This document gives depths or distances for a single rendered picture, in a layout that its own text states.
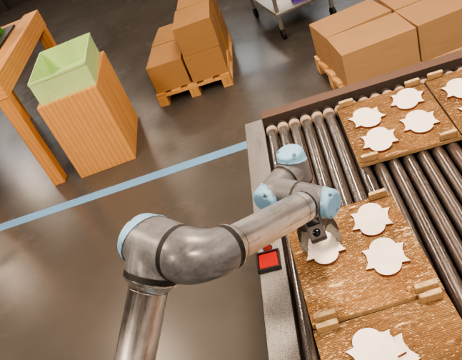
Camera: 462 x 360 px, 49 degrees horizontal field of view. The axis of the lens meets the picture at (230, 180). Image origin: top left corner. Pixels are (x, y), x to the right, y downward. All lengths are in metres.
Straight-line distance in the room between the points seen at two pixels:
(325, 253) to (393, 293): 0.24
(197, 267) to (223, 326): 1.78
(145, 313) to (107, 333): 1.98
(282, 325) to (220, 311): 1.36
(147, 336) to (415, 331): 0.65
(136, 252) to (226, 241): 0.19
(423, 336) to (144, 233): 0.71
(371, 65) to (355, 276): 2.53
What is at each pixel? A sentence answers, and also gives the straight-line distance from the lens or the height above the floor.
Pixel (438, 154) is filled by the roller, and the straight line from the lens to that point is 1.86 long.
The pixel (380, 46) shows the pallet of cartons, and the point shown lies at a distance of 3.81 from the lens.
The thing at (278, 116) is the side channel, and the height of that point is 0.94.
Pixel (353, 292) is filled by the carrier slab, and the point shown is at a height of 0.94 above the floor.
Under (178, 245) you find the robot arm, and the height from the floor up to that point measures 1.45.
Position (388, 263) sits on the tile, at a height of 0.95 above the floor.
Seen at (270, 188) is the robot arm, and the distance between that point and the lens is 1.30.
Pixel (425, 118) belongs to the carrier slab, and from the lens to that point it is 1.98.
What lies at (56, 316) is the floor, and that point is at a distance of 3.38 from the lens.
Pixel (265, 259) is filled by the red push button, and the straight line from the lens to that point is 1.62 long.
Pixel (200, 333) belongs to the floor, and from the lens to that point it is 2.76.
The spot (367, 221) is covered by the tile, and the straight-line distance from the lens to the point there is 1.61.
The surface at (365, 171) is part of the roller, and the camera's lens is 1.83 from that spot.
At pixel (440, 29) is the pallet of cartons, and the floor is 0.33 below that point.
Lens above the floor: 2.07
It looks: 35 degrees down
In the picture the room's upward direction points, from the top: 23 degrees counter-clockwise
